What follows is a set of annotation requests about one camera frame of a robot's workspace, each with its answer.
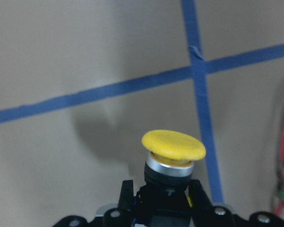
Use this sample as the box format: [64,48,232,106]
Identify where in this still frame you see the lone yellow push button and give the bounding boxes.
[134,130,206,227]

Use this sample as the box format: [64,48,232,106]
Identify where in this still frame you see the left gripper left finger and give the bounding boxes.
[118,180,134,227]

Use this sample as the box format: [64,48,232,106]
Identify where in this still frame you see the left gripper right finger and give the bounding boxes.
[188,179,213,227]

